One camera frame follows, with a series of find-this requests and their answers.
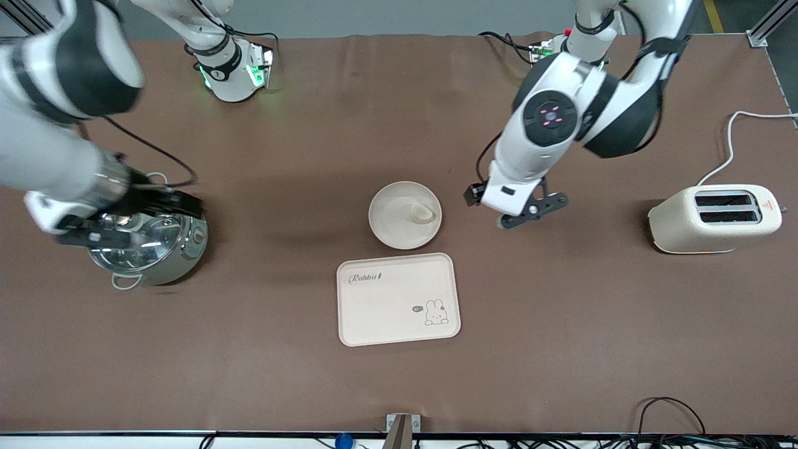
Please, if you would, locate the steel pot with grey handles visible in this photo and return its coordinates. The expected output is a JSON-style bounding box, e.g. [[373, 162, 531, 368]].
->
[[87, 173, 210, 291]]

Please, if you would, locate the small controller box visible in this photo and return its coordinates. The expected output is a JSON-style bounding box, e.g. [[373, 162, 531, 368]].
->
[[529, 28, 573, 64]]

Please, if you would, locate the black cable bundle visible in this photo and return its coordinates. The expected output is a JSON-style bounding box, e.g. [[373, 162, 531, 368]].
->
[[449, 433, 798, 449]]

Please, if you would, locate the white toaster power cable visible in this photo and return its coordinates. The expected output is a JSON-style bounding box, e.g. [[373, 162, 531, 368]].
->
[[696, 110, 798, 187]]

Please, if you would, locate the black cable on table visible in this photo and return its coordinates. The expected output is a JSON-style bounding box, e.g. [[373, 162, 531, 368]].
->
[[478, 31, 544, 67]]

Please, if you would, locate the cream round plate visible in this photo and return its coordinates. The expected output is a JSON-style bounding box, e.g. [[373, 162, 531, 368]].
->
[[368, 181, 443, 251]]

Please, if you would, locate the glass pot lid with knob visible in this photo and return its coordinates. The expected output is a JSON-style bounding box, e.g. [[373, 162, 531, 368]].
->
[[90, 212, 191, 273]]

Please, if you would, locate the black looped cable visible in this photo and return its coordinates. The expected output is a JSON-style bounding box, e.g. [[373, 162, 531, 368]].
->
[[635, 396, 707, 438]]

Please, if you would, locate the brown table cover mat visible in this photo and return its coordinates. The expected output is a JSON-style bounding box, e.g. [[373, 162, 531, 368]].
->
[[0, 31, 798, 435]]

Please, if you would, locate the black camera cable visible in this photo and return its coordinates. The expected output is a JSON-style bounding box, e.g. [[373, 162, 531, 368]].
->
[[476, 132, 503, 186], [78, 115, 198, 188]]

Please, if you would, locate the cream two-slot toaster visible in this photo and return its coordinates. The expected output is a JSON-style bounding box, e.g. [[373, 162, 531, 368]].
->
[[648, 184, 784, 255]]

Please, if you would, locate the aluminium frame profile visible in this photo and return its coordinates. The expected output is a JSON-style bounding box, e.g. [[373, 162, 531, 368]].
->
[[746, 0, 798, 48], [0, 0, 46, 36]]

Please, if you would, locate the cream rabbit print tray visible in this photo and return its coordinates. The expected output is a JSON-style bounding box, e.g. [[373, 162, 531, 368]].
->
[[337, 253, 462, 347]]

